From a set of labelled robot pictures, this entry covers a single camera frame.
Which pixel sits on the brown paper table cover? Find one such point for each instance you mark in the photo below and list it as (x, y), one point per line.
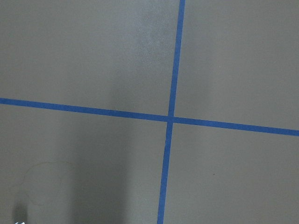
(149, 111)

